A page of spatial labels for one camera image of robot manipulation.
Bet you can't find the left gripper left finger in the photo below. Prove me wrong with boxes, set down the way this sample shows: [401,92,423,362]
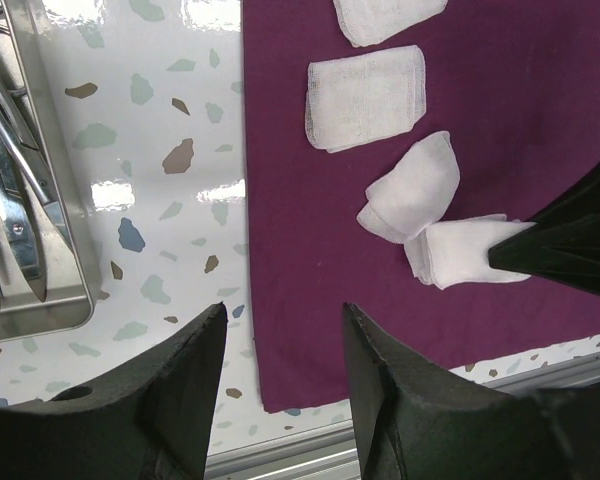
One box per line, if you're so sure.
[0,303,228,479]

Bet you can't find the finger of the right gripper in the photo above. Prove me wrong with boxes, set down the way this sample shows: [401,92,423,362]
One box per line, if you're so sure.
[488,162,600,296]

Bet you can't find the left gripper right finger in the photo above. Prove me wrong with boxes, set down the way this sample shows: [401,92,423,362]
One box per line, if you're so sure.
[342,303,600,479]

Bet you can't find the stainless steel instrument tray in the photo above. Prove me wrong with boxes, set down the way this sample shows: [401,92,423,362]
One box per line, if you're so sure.
[0,1,101,342]

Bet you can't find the white gauze pad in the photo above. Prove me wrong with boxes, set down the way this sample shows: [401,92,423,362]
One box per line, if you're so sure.
[333,0,448,48]
[404,214,534,290]
[356,131,460,244]
[305,45,427,153]

